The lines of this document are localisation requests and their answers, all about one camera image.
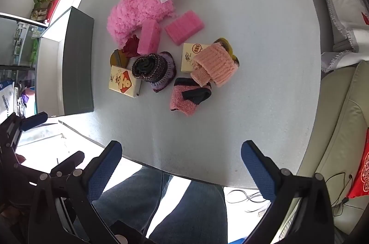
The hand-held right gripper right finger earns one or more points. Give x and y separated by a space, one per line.
259 174

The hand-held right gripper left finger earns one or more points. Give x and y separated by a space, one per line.
103 174

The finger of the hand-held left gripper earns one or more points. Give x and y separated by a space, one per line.
34 120
69 160

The deep grey storage box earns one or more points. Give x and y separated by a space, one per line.
77 65

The cream box with cartoon print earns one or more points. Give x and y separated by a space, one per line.
122 82

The pink and black fuzzy sock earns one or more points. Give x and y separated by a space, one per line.
181 102

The purple knitted hat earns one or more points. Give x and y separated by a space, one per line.
155 68

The dark red fabric rose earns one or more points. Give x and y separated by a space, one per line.
131 47

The peach knitted cloth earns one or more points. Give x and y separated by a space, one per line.
213 62

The yellow brown knitted cloth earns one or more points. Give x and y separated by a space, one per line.
226 43

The cream box with red stamp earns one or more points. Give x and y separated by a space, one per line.
188 55

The pink sponge block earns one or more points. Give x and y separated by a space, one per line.
148 37
184 27

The white printed bag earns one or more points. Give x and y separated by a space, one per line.
7 99

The person's left leg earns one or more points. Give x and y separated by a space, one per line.
129 203

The person's leg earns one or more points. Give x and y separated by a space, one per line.
196 218
129 203

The person's right leg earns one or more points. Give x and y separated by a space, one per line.
196 218

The cream leather sofa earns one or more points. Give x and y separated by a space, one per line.
340 131

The brown round item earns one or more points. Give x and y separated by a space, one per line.
116 60

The red patterned cushion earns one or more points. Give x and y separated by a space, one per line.
363 172

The light pink fuzzy cloth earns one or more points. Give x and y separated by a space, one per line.
129 16

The white fringed sofa cover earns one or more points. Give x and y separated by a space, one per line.
346 1

